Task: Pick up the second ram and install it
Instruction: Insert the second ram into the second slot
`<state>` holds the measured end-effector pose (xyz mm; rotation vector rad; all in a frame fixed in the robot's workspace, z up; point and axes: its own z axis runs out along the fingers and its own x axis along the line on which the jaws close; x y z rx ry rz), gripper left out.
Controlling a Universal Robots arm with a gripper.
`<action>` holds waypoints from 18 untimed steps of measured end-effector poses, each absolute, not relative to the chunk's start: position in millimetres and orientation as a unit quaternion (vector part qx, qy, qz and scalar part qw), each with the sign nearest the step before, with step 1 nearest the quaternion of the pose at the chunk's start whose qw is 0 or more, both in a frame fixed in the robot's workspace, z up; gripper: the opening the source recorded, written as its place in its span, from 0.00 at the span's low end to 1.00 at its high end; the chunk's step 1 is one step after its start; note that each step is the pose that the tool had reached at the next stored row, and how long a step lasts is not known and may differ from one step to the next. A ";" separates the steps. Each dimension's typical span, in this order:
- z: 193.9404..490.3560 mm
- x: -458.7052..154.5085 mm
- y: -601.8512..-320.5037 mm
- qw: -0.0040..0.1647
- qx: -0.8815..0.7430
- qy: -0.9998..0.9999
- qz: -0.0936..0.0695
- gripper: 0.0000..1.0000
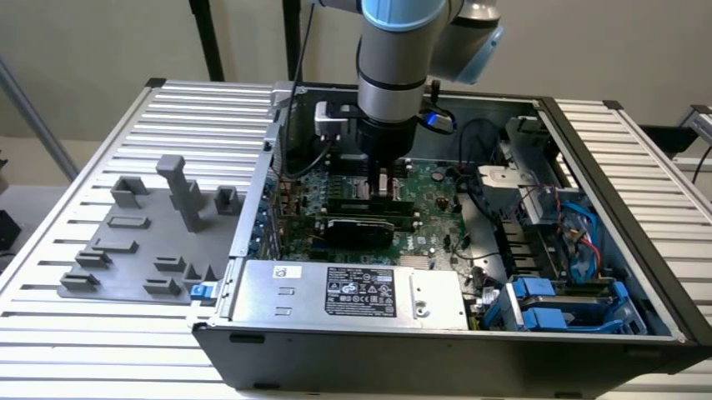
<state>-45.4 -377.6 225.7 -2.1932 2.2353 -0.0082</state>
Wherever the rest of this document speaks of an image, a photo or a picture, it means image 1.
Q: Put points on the grey metal pole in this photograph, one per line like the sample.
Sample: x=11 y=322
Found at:
x=36 y=121

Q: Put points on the grey parts rack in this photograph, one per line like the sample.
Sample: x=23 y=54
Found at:
x=139 y=250

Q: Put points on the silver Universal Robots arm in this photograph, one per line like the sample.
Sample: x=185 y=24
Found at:
x=392 y=54

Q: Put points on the black bracket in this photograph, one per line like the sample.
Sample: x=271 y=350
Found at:
x=664 y=141

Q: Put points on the silver power supply unit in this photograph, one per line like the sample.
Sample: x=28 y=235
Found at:
x=312 y=296

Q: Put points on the blue disk bay bracket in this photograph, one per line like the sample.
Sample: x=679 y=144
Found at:
x=536 y=304

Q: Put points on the aluminium rail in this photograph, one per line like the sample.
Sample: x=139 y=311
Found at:
x=695 y=123

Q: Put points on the silver disk bay cage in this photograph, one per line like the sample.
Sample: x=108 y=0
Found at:
x=523 y=183

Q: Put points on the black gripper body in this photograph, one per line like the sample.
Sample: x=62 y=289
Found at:
x=385 y=139

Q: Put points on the green RAM stick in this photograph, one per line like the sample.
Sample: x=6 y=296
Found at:
x=356 y=206

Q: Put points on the CPU socket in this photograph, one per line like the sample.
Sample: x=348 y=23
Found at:
x=356 y=187

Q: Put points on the blue case latch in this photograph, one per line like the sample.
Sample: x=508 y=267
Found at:
x=201 y=291

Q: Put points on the black open PC case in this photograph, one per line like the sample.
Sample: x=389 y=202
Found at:
x=445 y=358

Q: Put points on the black graphics card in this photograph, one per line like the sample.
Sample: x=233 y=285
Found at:
x=358 y=231

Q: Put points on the black box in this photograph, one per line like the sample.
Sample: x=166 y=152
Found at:
x=8 y=231

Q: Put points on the blue lit USB plug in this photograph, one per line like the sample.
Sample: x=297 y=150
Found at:
x=437 y=120

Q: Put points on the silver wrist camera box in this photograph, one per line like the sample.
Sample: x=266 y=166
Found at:
x=328 y=121

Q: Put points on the black stand pole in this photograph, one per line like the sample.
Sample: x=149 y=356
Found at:
x=291 y=39
x=207 y=39

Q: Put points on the green motherboard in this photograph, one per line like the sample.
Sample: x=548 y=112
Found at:
x=434 y=225

